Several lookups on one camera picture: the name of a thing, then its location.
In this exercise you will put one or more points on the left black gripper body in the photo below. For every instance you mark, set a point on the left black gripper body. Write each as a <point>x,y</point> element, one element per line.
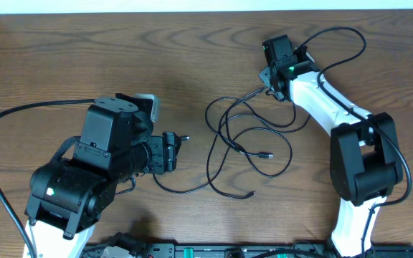
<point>163,155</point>

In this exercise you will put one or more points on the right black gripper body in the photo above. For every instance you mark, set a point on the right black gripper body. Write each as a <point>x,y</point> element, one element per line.
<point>266,74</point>

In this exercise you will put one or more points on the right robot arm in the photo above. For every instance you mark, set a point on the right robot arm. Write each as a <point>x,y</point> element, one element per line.
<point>365,165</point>

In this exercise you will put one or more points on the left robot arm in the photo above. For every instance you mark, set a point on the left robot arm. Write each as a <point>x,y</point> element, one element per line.
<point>69,193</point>

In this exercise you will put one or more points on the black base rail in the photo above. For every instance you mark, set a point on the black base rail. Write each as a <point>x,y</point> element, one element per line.
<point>123,245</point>

